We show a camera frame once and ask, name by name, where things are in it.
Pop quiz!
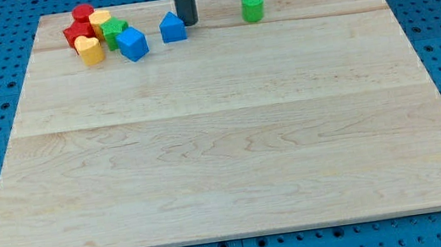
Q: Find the red star block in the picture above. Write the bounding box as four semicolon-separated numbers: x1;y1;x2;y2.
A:
63;21;96;50

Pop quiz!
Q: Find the green star block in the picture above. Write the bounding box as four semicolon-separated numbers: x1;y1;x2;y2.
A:
100;17;129;51

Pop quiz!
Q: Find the yellow hexagon block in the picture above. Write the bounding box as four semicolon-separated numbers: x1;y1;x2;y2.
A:
88;9;112;41

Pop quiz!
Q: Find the blue triangle block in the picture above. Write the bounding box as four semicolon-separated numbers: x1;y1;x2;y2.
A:
159;12;188;44

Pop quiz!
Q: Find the red cylinder block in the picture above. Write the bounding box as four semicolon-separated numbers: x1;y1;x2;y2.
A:
71;3;95;23

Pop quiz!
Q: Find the blue cube block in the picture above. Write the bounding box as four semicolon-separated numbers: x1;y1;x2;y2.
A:
115;27;150;63

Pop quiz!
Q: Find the yellow heart block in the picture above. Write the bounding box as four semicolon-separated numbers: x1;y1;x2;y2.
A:
74;36;105;66

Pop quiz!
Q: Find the green cylinder block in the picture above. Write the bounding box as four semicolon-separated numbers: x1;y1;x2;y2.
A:
240;0;264;23

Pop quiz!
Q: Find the light wooden board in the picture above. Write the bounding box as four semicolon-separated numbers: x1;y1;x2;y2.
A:
0;0;441;247

